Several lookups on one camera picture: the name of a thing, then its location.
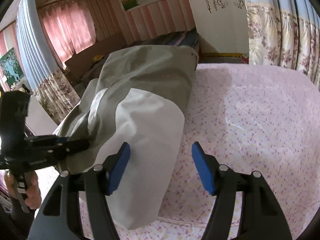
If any person's left hand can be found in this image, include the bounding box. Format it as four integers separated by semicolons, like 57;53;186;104
4;170;42;210

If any pink floral bed sheet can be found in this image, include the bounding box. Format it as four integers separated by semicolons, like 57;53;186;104
117;64;319;239

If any white side cabinet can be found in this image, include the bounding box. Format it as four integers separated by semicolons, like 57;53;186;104
26;95;57;135

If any blue floral curtain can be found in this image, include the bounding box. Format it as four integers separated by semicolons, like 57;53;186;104
16;0;80;124
245;0;319;87

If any brown wooden headboard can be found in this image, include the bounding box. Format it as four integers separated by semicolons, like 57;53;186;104
65;33;127;81

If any white wardrobe with decals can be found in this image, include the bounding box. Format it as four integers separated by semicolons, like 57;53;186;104
189;0;249;55

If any blue floral curtain left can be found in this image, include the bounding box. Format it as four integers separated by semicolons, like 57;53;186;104
16;0;80;124

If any green blue wall poster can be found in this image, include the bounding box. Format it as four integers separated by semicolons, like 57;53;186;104
1;48;24;89

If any plush toy on cabinet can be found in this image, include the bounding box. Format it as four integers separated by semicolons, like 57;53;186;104
18;84;31;95

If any yellow toy on bed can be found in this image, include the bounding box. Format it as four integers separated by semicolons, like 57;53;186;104
93;55;104;62

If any pink window curtain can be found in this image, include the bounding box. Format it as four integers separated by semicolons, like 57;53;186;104
38;0;97;68

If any white and grey jacket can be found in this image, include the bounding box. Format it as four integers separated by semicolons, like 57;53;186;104
55;45;198;230

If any blue floral curtain right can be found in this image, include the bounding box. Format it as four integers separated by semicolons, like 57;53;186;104
245;0;319;87

